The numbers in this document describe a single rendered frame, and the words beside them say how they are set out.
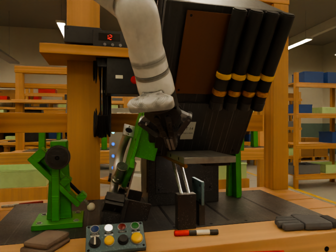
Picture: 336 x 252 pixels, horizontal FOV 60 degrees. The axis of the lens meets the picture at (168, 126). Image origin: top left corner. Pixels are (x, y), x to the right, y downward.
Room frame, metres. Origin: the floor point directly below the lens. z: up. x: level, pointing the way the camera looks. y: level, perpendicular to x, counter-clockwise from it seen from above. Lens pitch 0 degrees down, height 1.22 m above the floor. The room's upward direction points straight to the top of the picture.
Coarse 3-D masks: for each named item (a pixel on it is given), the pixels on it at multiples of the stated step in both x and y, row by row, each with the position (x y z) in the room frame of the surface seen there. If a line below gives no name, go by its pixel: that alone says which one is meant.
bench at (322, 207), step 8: (272, 192) 1.46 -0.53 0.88; (280, 192) 1.46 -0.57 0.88; (288, 192) 1.46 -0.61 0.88; (296, 192) 1.46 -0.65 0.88; (32, 200) 1.30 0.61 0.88; (288, 200) 1.30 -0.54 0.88; (296, 200) 1.30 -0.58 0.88; (304, 200) 1.30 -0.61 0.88; (312, 200) 1.30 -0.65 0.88; (320, 200) 1.30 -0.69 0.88; (0, 208) 1.18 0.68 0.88; (8, 208) 1.18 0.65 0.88; (312, 208) 1.19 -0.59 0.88; (320, 208) 1.18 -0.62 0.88; (328, 208) 1.18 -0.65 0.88; (0, 216) 1.08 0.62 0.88
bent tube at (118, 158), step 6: (126, 126) 1.05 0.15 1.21; (132, 126) 1.06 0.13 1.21; (126, 132) 1.03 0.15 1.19; (132, 132) 1.04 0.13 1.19; (126, 138) 1.05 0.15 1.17; (120, 144) 1.08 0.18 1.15; (126, 144) 1.08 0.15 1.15; (120, 150) 1.09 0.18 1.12; (120, 156) 1.09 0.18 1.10; (114, 162) 1.09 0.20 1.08; (114, 168) 1.07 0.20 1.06; (114, 186) 1.00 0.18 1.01; (114, 192) 0.98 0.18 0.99
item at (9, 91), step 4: (0, 88) 10.02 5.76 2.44; (4, 88) 10.05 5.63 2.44; (8, 88) 10.07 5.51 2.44; (12, 88) 10.10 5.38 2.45; (0, 92) 10.02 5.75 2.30; (4, 92) 10.04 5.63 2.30; (8, 92) 10.07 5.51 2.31; (12, 92) 10.10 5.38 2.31; (0, 104) 10.02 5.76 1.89; (4, 104) 10.04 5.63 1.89; (8, 104) 10.07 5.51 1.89; (12, 104) 10.09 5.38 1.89
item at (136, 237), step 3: (132, 234) 0.75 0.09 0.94; (135, 234) 0.75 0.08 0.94; (138, 234) 0.75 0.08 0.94; (141, 234) 0.75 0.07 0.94; (132, 237) 0.74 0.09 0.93; (135, 237) 0.74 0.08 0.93; (138, 237) 0.74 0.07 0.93; (141, 237) 0.74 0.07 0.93; (132, 240) 0.74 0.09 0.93; (135, 240) 0.74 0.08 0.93; (138, 240) 0.74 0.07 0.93; (141, 240) 0.75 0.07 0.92
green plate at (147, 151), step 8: (136, 120) 1.06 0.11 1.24; (136, 128) 1.01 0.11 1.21; (136, 136) 0.96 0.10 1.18; (144, 136) 0.98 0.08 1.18; (136, 144) 0.96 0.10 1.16; (144, 144) 0.98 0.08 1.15; (152, 144) 0.98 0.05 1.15; (128, 152) 1.04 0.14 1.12; (136, 152) 0.97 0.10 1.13; (144, 152) 0.98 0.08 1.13; (152, 152) 0.98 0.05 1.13; (128, 160) 0.99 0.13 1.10; (152, 160) 0.98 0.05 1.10
